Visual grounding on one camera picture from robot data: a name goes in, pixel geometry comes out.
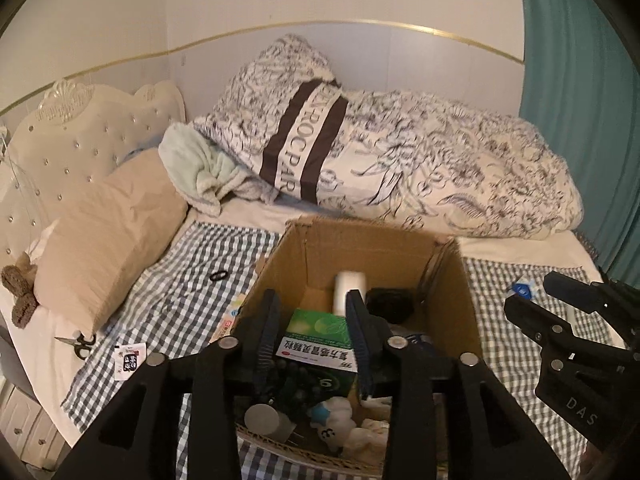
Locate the cream tufted headboard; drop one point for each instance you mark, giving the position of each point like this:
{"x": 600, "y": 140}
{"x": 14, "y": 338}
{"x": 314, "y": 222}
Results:
{"x": 90, "y": 135}

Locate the brown plush toy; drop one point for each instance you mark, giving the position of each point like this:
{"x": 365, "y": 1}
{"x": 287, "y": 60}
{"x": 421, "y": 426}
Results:
{"x": 20, "y": 305}

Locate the white plush toy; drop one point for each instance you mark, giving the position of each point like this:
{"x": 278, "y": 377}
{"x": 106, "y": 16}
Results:
{"x": 332, "y": 420}

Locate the white cylindrical bottle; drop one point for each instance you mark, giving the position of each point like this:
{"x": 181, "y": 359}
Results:
{"x": 342, "y": 285}

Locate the brown cardboard box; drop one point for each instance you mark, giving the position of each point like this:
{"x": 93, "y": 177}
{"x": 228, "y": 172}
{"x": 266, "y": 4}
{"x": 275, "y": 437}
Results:
{"x": 360, "y": 250}

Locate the beige pillow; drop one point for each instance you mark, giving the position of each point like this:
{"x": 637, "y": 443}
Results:
{"x": 110, "y": 240}

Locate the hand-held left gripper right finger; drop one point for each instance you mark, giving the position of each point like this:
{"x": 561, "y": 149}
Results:
{"x": 362, "y": 355}

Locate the grey white checkered cloth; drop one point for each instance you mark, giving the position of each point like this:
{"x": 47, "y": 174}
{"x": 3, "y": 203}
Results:
{"x": 175, "y": 300}

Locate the green white medicine box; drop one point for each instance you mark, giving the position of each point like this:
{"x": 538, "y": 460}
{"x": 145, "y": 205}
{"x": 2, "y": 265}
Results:
{"x": 320, "y": 340}

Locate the black sunglasses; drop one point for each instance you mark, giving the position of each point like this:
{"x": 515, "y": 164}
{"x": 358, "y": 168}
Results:
{"x": 390, "y": 302}

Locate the grey round lid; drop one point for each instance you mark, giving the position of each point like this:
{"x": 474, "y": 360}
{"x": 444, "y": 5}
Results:
{"x": 261, "y": 417}

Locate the colourful flat sachet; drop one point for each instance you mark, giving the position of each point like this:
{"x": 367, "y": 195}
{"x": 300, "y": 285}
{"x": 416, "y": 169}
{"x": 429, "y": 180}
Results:
{"x": 231, "y": 322}

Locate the teal curtain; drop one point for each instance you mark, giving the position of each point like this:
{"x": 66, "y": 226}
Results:
{"x": 575, "y": 85}

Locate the mint green towel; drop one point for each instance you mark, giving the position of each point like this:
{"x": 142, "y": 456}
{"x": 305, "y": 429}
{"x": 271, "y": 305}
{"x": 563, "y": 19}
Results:
{"x": 200, "y": 165}

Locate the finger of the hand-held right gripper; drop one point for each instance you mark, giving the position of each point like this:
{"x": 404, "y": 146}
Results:
{"x": 535, "y": 322}
{"x": 590, "y": 292}

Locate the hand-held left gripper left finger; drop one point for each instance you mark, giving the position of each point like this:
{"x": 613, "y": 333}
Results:
{"x": 267, "y": 330}

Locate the small blue white box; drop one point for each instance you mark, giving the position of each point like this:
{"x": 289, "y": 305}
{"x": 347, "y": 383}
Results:
{"x": 522, "y": 290}

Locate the white drawer cabinet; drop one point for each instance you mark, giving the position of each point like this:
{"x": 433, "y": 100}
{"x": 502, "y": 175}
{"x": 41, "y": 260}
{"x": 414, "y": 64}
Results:
{"x": 25, "y": 425}

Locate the floral print duvet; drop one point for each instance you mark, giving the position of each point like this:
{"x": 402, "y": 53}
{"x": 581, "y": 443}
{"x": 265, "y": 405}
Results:
{"x": 450, "y": 170}

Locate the small white printed sachet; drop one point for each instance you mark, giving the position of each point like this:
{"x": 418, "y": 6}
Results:
{"x": 129, "y": 360}

